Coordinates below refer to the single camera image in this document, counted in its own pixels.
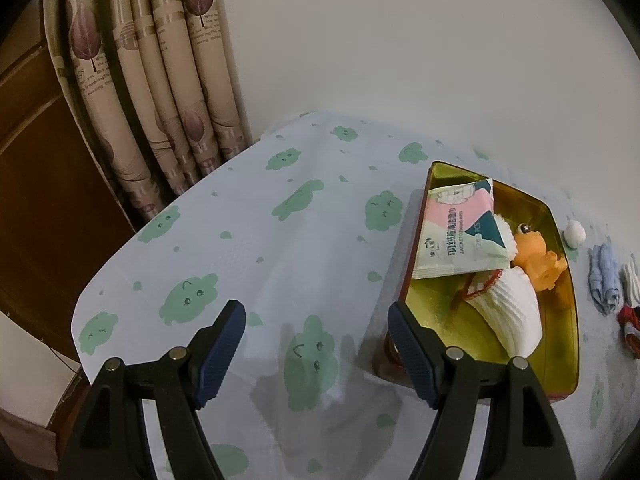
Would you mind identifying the pale cardboard box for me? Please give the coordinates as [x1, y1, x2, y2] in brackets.
[0, 310, 86, 471]

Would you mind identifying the beige leaf printed curtain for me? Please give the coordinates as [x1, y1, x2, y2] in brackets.
[42, 0, 253, 221]

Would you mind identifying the red and white cloth item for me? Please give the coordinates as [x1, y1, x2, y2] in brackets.
[617, 305, 640, 358]

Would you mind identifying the green cloud printed tablecloth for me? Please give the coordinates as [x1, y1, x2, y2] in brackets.
[70, 110, 640, 480]

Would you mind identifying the white cotton ball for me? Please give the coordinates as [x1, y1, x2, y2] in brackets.
[564, 220, 587, 247]

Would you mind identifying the red tin box gold inside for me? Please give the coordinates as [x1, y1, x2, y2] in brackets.
[372, 161, 581, 403]

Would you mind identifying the brown wooden cabinet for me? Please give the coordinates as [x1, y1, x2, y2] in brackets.
[0, 40, 136, 361]

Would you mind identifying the light blue towel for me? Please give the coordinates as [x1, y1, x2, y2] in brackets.
[586, 243, 621, 317]

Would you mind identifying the orange frog toy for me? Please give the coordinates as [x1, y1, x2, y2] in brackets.
[510, 222, 569, 292]

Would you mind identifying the white ribbed glove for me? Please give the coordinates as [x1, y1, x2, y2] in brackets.
[450, 266, 544, 358]

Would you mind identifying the pastel wet wipes packet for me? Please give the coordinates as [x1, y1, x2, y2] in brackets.
[412, 177, 512, 280]

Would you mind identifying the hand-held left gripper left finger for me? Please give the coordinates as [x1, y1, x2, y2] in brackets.
[59, 300, 247, 480]

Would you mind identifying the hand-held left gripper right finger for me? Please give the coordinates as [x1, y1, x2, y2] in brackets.
[387, 301, 576, 480]

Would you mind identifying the plain white sock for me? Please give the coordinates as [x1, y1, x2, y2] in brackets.
[620, 260, 640, 307]

